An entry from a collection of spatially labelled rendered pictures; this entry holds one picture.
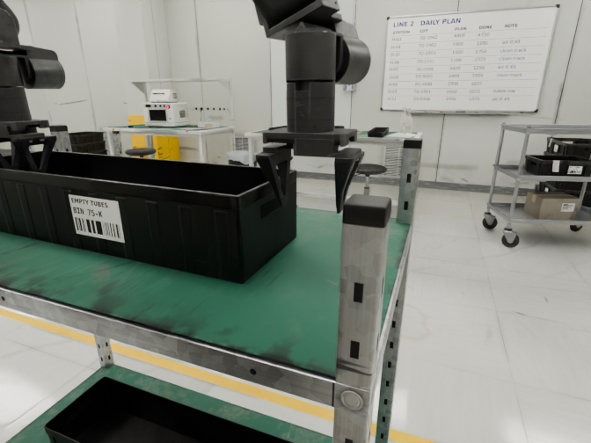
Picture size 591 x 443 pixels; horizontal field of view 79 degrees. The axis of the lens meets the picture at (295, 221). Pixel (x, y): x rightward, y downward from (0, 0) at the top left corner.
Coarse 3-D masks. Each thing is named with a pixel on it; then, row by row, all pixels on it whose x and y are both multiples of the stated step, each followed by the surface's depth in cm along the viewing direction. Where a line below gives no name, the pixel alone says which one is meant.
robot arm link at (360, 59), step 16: (320, 0) 37; (336, 0) 39; (304, 16) 38; (320, 16) 39; (336, 16) 41; (272, 32) 41; (352, 32) 46; (352, 48) 43; (352, 64) 43; (368, 64) 46; (336, 80) 44; (352, 80) 46
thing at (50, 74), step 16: (0, 16) 57; (0, 32) 57; (16, 32) 59; (0, 48) 62; (16, 48) 61; (32, 48) 63; (32, 64) 64; (48, 64) 66; (32, 80) 65; (48, 80) 67; (64, 80) 69
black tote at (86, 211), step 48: (0, 192) 58; (48, 192) 54; (96, 192) 50; (144, 192) 46; (192, 192) 43; (240, 192) 60; (288, 192) 54; (48, 240) 57; (96, 240) 53; (144, 240) 49; (192, 240) 45; (240, 240) 42; (288, 240) 56
